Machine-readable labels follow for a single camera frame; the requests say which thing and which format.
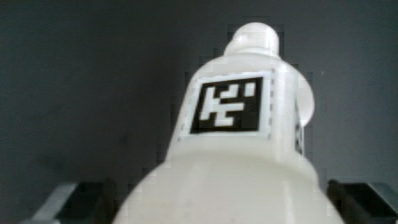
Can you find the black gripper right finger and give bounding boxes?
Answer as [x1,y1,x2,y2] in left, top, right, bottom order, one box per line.
[327,180,398,224]

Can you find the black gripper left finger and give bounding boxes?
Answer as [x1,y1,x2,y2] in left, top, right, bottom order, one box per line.
[19,179,115,224]

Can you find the white lamp bulb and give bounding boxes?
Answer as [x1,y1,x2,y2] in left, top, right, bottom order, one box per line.
[112,22,343,224]

